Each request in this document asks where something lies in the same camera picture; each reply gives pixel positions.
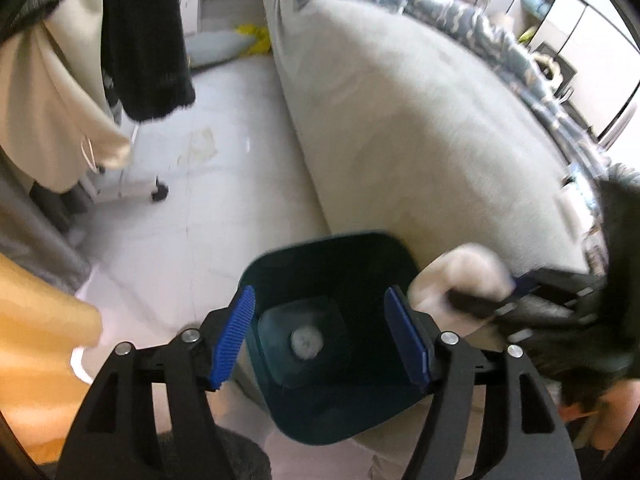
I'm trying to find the white clothes rack base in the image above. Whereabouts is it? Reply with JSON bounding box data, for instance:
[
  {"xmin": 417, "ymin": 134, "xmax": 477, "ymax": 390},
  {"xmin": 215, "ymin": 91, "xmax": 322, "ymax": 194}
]
[{"xmin": 79, "ymin": 123, "xmax": 170, "ymax": 206}]

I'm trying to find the person right hand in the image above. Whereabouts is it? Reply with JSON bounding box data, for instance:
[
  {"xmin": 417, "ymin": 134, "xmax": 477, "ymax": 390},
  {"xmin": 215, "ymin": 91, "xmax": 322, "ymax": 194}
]
[{"xmin": 558, "ymin": 379, "xmax": 639, "ymax": 455}]

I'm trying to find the cream hanging coat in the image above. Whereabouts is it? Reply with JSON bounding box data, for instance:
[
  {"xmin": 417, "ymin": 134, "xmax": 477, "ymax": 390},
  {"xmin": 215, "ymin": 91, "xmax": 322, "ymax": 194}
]
[{"xmin": 1, "ymin": 0, "xmax": 130, "ymax": 193}]

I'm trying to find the black hanging garment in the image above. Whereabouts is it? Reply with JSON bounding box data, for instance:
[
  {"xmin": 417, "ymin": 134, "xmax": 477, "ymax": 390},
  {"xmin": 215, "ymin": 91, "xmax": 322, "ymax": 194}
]
[{"xmin": 101, "ymin": 0, "xmax": 195, "ymax": 122}]

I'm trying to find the white paper ball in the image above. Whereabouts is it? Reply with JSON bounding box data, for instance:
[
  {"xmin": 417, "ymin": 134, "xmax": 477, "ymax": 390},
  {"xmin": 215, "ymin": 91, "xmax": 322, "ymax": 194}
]
[
  {"xmin": 290, "ymin": 325, "xmax": 324, "ymax": 361},
  {"xmin": 408, "ymin": 243, "xmax": 515, "ymax": 337}
]

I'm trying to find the yellow plastic bag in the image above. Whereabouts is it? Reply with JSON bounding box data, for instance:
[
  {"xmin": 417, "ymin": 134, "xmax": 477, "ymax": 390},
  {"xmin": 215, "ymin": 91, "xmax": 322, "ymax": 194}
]
[{"xmin": 235, "ymin": 24, "xmax": 272, "ymax": 56}]

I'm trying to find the cream cat bed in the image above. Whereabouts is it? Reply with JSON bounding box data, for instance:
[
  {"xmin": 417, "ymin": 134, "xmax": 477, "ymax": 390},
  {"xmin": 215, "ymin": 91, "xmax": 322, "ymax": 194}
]
[{"xmin": 533, "ymin": 52, "xmax": 563, "ymax": 89}]

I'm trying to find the grey floor cushion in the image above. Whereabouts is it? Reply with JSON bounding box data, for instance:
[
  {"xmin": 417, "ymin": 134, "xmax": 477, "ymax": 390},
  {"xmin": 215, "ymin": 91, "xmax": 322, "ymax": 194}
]
[{"xmin": 184, "ymin": 30, "xmax": 255, "ymax": 70}]

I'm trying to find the dark green trash bin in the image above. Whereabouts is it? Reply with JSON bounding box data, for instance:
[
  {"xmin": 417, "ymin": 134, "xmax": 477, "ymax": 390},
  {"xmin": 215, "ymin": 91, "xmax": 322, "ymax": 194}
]
[{"xmin": 240, "ymin": 232, "xmax": 429, "ymax": 445}]

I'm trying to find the bed with grey cover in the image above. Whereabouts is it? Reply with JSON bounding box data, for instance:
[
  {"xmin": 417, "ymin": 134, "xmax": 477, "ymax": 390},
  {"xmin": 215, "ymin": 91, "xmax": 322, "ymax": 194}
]
[{"xmin": 264, "ymin": 0, "xmax": 599, "ymax": 273}]

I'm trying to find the blue patterned fleece blanket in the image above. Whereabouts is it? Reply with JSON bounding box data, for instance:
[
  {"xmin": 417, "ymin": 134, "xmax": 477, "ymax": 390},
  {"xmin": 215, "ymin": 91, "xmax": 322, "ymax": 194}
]
[{"xmin": 295, "ymin": 0, "xmax": 608, "ymax": 179}]

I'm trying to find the black and white wardrobe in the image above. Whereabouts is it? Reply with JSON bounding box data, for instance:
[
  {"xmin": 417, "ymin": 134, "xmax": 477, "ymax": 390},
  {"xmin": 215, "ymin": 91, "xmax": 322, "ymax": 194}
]
[{"xmin": 508, "ymin": 0, "xmax": 639, "ymax": 143}]

